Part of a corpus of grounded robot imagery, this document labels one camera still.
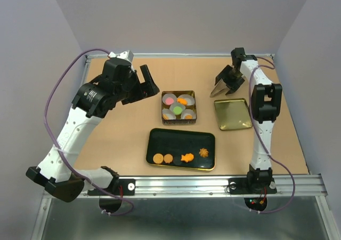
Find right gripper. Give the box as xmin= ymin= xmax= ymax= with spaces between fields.
xmin=215 ymin=64 xmax=245 ymax=94

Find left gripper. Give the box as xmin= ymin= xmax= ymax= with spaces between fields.
xmin=116 ymin=64 xmax=160 ymax=104

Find pink round cookie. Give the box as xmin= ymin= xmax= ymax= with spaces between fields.
xmin=165 ymin=97 xmax=174 ymax=105

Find gold tin lid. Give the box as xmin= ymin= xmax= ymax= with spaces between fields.
xmin=214 ymin=98 xmax=253 ymax=131

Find orange fish cookie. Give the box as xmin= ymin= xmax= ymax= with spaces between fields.
xmin=181 ymin=153 xmax=194 ymax=163
xmin=177 ymin=97 xmax=188 ymax=105

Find metal tongs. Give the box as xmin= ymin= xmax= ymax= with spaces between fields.
xmin=210 ymin=79 xmax=227 ymax=98

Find green round cookie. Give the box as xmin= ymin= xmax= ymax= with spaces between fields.
xmin=173 ymin=106 xmax=182 ymax=114

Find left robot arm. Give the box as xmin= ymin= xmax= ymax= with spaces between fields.
xmin=26 ymin=57 xmax=159 ymax=202

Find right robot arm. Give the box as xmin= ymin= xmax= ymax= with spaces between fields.
xmin=211 ymin=47 xmax=282 ymax=195

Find white paper cup top-left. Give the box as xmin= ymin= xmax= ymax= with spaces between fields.
xmin=162 ymin=93 xmax=177 ymax=106

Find white paper cup centre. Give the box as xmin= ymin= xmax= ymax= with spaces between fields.
xmin=169 ymin=102 xmax=185 ymax=115

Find square cookie tin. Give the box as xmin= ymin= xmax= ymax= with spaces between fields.
xmin=161 ymin=90 xmax=198 ymax=125

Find white paper cup bottom-left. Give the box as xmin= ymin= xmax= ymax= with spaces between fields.
xmin=162 ymin=109 xmax=176 ymax=120

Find white paper cup top-right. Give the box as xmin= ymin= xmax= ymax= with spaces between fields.
xmin=178 ymin=94 xmax=195 ymax=106

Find white paper cup bottom-right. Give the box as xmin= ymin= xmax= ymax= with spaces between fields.
xmin=181 ymin=109 xmax=197 ymax=120

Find black serving tray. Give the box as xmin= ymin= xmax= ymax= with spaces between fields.
xmin=145 ymin=128 xmax=215 ymax=171

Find round waffle cookie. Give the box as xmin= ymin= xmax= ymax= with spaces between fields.
xmin=152 ymin=153 xmax=164 ymax=164

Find small brown cookie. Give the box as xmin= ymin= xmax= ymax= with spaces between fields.
xmin=164 ymin=154 xmax=173 ymax=164

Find flower swirl cookie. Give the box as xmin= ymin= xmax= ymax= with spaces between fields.
xmin=199 ymin=148 xmax=209 ymax=158

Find black sandwich cookie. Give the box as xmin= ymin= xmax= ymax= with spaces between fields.
xmin=173 ymin=156 xmax=182 ymax=166

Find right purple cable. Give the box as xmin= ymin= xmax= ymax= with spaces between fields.
xmin=248 ymin=57 xmax=296 ymax=214

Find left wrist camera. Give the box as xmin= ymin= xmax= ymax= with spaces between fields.
xmin=108 ymin=50 xmax=134 ymax=63

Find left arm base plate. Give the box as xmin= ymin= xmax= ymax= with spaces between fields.
xmin=105 ymin=178 xmax=136 ymax=197

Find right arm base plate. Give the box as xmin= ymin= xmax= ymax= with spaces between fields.
xmin=228 ymin=177 xmax=277 ymax=195

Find aluminium front rail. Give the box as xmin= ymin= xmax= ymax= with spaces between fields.
xmin=120 ymin=175 xmax=328 ymax=199

